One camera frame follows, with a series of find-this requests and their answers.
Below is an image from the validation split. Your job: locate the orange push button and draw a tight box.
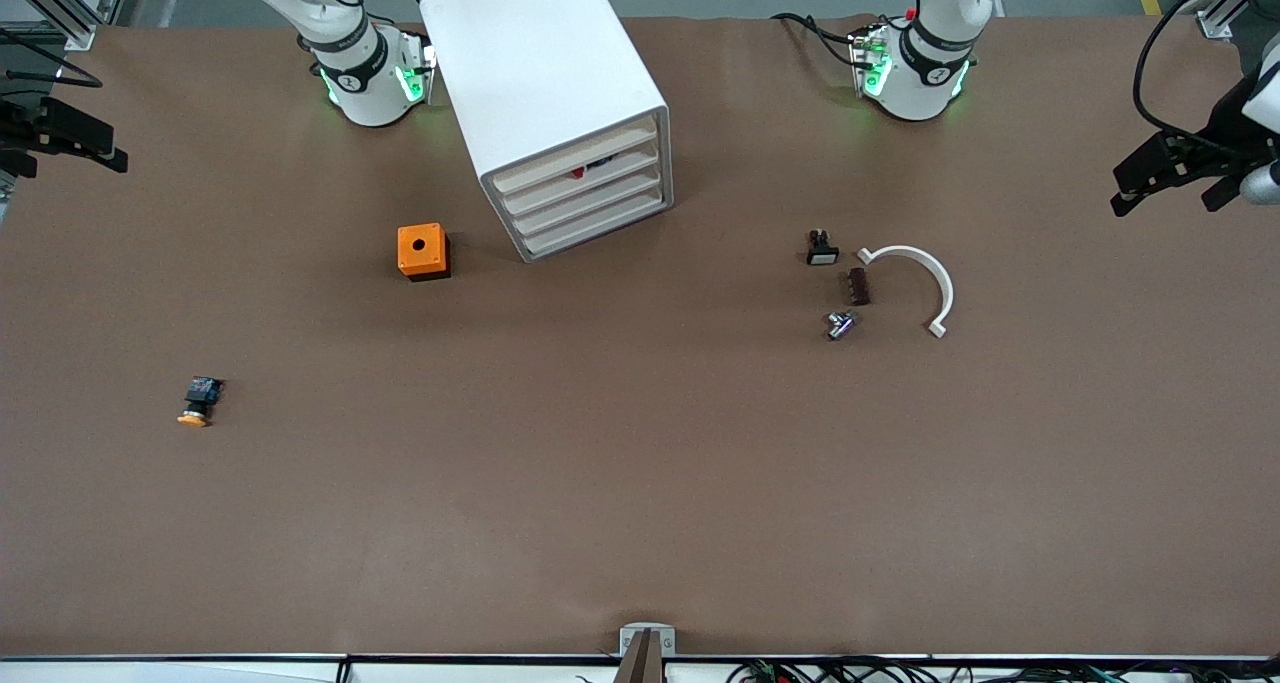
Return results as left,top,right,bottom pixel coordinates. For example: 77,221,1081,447
177,375,225,429

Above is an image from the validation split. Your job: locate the white drawer holding orange button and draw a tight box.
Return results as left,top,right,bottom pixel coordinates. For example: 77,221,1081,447
492,128,660,196

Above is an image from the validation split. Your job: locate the white drawer cabinet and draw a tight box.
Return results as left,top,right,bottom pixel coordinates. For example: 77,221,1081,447
418,0,674,264

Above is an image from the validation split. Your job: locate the white drawer holding red button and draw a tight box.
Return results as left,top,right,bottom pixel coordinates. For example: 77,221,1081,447
500,148,662,216

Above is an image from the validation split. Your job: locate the white drawer holding green button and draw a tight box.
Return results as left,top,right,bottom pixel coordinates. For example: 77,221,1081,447
508,170,664,236

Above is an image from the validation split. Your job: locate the white empty drawer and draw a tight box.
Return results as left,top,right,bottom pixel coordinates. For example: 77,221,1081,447
517,191,667,256

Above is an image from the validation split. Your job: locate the orange box with hole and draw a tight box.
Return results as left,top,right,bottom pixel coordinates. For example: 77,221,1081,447
397,223,451,282

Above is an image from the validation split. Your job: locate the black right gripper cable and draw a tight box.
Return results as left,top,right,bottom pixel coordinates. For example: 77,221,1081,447
0,23,103,89

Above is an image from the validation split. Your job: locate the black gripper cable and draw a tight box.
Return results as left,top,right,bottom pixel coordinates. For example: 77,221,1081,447
0,23,103,89
1133,0,1280,154

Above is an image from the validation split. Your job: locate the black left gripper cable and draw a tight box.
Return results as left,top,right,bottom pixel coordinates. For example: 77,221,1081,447
1133,0,1280,154

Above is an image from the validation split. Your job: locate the aluminium frame post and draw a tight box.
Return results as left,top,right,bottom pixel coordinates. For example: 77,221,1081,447
1195,0,1280,42
0,0,129,52

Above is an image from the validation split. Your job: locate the white curved plastic bracket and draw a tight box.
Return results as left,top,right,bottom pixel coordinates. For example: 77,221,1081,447
857,245,955,339

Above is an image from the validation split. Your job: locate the black cable at arm base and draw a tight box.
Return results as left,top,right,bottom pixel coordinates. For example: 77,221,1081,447
772,11,861,69

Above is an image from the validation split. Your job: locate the white table edge rail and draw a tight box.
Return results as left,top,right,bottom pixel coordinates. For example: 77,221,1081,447
0,653,1280,683

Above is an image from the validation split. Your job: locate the bundle of black cables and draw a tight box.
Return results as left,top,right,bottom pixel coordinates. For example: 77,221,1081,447
725,656,1280,683

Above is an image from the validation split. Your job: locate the grey metal table bracket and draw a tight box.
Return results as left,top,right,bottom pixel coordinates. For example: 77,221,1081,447
618,623,677,683

